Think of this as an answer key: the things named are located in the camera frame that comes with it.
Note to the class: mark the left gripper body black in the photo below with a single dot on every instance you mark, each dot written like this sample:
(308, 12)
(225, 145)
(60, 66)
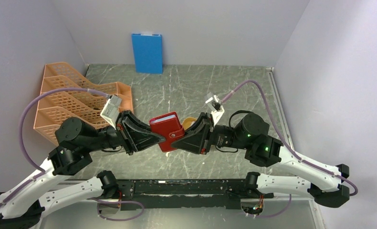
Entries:
(107, 137)

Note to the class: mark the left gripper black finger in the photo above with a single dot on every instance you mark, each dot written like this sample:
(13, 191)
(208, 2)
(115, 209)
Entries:
(138, 137)
(130, 123)

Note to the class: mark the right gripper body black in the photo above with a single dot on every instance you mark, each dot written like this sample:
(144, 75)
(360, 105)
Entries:
(224, 136)

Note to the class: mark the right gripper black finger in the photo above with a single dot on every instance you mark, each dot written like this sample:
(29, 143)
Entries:
(204, 121)
(195, 140)

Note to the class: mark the yellow oval tray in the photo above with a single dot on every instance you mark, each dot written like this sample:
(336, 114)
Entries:
(188, 122)

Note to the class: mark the red leather card holder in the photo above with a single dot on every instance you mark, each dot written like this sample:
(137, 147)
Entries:
(169, 127)

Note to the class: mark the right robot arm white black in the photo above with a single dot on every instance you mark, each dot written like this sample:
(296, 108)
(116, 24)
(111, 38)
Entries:
(308, 178)

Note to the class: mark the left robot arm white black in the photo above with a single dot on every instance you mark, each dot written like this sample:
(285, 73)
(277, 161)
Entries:
(26, 204)

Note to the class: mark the orange mesh file organizer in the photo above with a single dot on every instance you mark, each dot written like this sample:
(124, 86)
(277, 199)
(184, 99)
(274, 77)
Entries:
(56, 108)

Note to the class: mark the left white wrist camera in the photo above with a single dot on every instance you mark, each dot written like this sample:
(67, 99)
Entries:
(110, 111)

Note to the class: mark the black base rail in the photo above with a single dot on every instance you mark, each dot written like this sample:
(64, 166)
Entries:
(186, 193)

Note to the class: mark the aluminium frame rail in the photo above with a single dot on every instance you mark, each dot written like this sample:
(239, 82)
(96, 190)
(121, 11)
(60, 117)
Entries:
(279, 107)

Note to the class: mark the blue folder against wall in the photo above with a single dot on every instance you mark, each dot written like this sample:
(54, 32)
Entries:
(148, 53)

